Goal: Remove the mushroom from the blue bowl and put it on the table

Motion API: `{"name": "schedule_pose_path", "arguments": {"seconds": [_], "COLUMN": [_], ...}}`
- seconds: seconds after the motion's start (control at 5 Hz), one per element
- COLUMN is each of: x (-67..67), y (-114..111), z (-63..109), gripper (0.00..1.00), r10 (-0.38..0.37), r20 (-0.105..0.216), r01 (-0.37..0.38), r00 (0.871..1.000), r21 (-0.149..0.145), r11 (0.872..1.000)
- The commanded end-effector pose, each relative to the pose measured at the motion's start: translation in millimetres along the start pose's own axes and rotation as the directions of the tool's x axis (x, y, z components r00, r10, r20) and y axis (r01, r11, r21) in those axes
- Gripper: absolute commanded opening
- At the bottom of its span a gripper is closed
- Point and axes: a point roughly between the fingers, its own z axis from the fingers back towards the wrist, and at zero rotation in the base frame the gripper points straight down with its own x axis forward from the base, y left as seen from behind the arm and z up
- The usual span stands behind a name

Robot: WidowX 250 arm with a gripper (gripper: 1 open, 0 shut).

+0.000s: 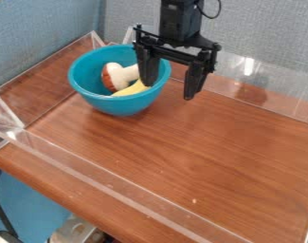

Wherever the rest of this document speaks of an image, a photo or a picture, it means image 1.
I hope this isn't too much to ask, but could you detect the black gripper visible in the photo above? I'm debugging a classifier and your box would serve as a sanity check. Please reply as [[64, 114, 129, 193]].
[[133, 25, 221, 101]]

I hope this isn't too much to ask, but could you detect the plush mushroom toy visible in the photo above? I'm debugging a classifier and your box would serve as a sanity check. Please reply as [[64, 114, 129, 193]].
[[101, 63, 140, 92]]

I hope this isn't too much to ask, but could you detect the blue plastic bowl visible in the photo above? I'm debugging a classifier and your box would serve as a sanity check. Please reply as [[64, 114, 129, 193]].
[[66, 45, 170, 116]]

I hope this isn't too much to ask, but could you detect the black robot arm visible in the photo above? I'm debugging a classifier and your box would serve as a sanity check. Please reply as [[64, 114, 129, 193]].
[[133, 0, 221, 100]]

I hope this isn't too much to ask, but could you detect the yellow plush banana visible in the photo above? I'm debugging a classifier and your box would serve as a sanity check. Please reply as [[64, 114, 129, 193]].
[[112, 80, 149, 97]]

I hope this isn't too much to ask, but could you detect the clear acrylic barrier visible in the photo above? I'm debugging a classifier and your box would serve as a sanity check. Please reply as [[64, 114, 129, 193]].
[[0, 33, 308, 243]]

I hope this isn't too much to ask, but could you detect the white object under table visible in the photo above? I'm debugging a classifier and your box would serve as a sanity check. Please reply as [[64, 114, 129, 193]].
[[46, 215, 104, 243]]

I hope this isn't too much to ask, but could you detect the black stand leg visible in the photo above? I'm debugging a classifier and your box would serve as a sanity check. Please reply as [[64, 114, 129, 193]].
[[0, 205, 21, 243]]

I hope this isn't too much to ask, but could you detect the black cable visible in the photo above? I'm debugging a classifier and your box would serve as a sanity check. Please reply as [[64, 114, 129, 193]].
[[194, 0, 222, 20]]

